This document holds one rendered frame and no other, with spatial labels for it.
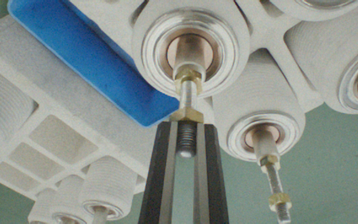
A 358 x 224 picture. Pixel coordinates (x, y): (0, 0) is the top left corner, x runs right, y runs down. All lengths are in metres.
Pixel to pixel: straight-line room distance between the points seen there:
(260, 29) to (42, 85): 0.30
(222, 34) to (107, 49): 0.32
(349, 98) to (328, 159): 0.58
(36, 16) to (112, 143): 0.23
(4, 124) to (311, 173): 0.83
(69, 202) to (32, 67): 0.27
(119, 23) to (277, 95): 0.18
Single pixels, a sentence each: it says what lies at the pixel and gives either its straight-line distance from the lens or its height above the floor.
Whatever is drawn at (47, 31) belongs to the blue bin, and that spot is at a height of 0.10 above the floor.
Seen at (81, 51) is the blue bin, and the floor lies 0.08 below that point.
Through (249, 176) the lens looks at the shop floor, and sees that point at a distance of 0.78.
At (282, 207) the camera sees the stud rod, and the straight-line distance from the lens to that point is 0.19.
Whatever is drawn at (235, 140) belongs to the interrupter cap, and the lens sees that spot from 0.23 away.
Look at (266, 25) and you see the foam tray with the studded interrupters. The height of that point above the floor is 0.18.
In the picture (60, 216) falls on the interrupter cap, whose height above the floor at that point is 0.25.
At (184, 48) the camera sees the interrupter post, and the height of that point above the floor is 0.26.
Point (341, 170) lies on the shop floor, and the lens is 0.90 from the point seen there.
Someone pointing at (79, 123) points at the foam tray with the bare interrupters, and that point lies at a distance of 0.36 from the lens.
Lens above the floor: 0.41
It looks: 49 degrees down
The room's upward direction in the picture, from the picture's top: 175 degrees counter-clockwise
